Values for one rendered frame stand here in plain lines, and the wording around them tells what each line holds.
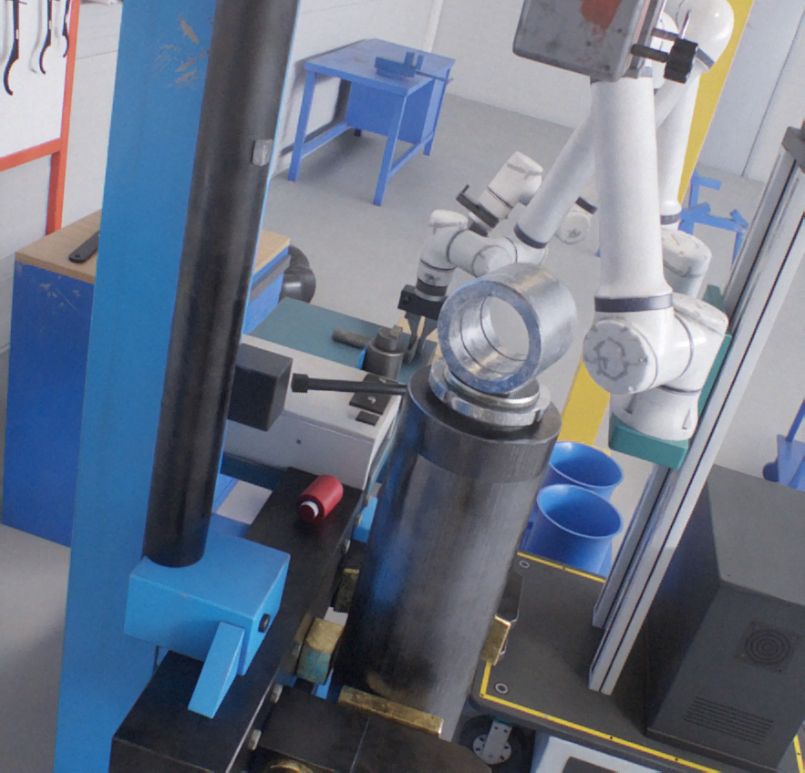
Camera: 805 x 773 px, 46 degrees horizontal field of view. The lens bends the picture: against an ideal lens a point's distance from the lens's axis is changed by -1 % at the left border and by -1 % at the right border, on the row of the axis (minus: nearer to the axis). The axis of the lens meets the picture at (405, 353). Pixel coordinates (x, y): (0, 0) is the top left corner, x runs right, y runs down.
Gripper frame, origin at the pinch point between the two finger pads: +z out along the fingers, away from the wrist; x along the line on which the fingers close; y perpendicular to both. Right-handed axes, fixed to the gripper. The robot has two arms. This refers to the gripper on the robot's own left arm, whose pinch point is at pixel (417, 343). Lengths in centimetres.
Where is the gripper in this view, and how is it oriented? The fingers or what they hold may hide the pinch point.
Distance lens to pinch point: 232.7
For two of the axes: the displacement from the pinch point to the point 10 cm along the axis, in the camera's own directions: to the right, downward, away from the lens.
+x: 9.5, 2.9, -1.0
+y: -2.1, 3.8, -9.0
